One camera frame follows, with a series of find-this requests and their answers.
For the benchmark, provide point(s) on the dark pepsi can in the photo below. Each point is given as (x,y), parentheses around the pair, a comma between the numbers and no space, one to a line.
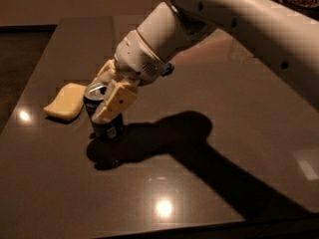
(104,128)

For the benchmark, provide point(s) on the yellow sponge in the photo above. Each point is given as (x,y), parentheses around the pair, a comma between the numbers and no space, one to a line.
(67,104)

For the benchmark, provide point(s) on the blue snack packet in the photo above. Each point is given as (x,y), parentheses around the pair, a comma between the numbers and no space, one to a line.
(169,70)

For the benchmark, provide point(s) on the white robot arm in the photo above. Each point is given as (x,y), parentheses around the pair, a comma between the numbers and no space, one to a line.
(284,40)

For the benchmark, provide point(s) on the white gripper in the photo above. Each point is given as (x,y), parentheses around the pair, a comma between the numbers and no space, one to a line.
(136,60)

